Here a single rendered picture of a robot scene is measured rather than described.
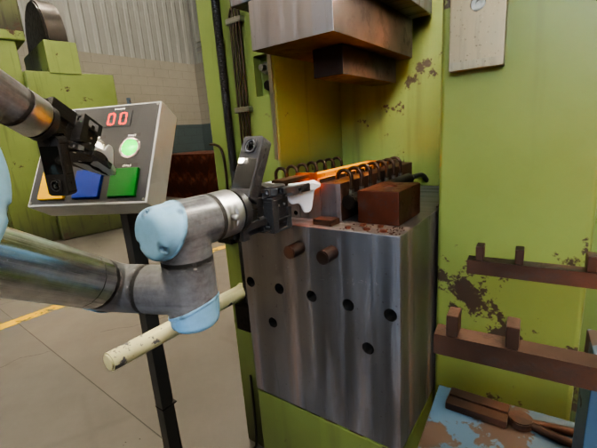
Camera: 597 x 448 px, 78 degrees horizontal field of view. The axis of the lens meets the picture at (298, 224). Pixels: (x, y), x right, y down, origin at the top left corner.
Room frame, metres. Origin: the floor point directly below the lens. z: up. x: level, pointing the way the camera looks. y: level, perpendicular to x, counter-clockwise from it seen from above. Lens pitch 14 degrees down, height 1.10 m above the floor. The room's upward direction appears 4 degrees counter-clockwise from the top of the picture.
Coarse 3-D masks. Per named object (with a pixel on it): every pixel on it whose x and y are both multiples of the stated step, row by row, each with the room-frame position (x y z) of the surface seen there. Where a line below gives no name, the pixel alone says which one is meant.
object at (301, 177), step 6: (360, 162) 1.00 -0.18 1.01; (366, 162) 0.99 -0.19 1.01; (336, 168) 0.88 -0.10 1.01; (342, 168) 0.87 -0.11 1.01; (300, 174) 0.76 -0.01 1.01; (306, 174) 0.76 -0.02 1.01; (312, 174) 0.75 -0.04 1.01; (318, 174) 0.78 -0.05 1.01; (324, 174) 0.80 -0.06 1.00; (330, 174) 0.82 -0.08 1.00; (276, 180) 0.69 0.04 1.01; (282, 180) 0.69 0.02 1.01; (288, 180) 0.70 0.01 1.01; (294, 180) 0.71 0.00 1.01; (300, 180) 0.74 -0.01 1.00
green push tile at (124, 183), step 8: (120, 168) 0.93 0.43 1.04; (128, 168) 0.92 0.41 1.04; (136, 168) 0.92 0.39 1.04; (112, 176) 0.92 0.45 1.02; (120, 176) 0.91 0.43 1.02; (128, 176) 0.91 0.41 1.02; (136, 176) 0.91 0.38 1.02; (112, 184) 0.91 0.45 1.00; (120, 184) 0.90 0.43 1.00; (128, 184) 0.90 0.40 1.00; (136, 184) 0.90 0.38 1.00; (112, 192) 0.90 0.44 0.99; (120, 192) 0.89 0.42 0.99; (128, 192) 0.89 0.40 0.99
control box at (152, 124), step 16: (80, 112) 1.05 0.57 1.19; (96, 112) 1.04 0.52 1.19; (112, 112) 1.02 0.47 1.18; (128, 112) 1.01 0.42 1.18; (144, 112) 1.00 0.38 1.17; (160, 112) 0.99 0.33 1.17; (96, 128) 1.01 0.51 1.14; (112, 128) 1.00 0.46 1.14; (128, 128) 0.99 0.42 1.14; (144, 128) 0.98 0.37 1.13; (160, 128) 0.98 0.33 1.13; (112, 144) 0.98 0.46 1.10; (144, 144) 0.95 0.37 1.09; (160, 144) 0.97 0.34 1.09; (128, 160) 0.94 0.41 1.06; (144, 160) 0.93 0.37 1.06; (160, 160) 0.96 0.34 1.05; (144, 176) 0.91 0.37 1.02; (160, 176) 0.95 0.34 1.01; (32, 192) 0.96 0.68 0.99; (144, 192) 0.89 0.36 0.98; (160, 192) 0.94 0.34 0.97; (32, 208) 0.95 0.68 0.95; (48, 208) 0.94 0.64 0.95; (64, 208) 0.94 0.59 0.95; (80, 208) 0.93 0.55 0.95; (96, 208) 0.93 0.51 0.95; (112, 208) 0.92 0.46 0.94; (128, 208) 0.92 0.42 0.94; (144, 208) 0.91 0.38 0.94
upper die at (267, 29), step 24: (264, 0) 0.82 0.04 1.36; (288, 0) 0.79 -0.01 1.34; (312, 0) 0.76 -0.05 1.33; (336, 0) 0.74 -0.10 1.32; (360, 0) 0.82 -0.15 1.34; (264, 24) 0.83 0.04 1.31; (288, 24) 0.79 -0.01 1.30; (312, 24) 0.76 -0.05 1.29; (336, 24) 0.74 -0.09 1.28; (360, 24) 0.82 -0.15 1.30; (384, 24) 0.92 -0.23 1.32; (408, 24) 1.04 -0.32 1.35; (264, 48) 0.83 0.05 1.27; (288, 48) 0.85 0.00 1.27; (312, 48) 0.86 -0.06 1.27; (360, 48) 0.90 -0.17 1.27; (384, 48) 0.92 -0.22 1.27; (408, 48) 1.04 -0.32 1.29
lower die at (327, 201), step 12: (384, 168) 0.95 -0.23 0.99; (396, 168) 0.97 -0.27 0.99; (408, 168) 1.04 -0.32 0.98; (324, 180) 0.78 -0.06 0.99; (336, 180) 0.78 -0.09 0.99; (348, 180) 0.77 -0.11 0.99; (372, 180) 0.85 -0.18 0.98; (384, 180) 0.91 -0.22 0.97; (324, 192) 0.75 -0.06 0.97; (336, 192) 0.74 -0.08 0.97; (348, 192) 0.76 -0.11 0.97; (288, 204) 0.81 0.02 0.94; (324, 204) 0.75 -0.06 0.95; (336, 204) 0.74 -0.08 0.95; (300, 216) 0.79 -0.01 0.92; (312, 216) 0.77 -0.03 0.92; (336, 216) 0.74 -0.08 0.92; (348, 216) 0.76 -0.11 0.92
